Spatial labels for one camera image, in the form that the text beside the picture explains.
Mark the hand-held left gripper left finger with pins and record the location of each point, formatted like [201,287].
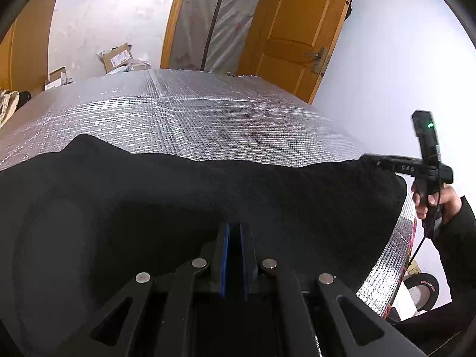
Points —
[224,264]

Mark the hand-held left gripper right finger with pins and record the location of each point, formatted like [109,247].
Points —
[243,264]

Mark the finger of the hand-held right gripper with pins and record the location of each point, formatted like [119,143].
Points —
[379,163]

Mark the black garment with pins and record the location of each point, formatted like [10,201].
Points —
[148,200]

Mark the person's right forearm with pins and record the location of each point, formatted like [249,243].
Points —
[461,253]

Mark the person's right hand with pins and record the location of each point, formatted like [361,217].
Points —
[450,204]

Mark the black tape roll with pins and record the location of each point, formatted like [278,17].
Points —
[427,280]

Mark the silver quilted foil mat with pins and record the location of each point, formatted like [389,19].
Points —
[204,111]

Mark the wooden door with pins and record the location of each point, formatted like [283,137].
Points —
[297,18]

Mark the person's dark clothed body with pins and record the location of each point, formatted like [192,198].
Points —
[435,331]

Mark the clear plastic door curtain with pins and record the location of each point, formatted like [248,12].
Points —
[230,18]

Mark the pile of white plastic bags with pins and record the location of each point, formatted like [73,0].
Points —
[134,66]

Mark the brown cardboard box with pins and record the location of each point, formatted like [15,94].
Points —
[117,57]

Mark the white carton box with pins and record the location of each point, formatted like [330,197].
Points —
[57,78]

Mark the black bag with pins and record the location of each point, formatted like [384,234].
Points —
[24,98]

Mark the beige floral blanket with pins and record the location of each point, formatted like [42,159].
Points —
[7,106]

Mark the wooden wardrobe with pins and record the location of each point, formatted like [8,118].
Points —
[26,52]

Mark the wooden door frame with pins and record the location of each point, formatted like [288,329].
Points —
[174,18]

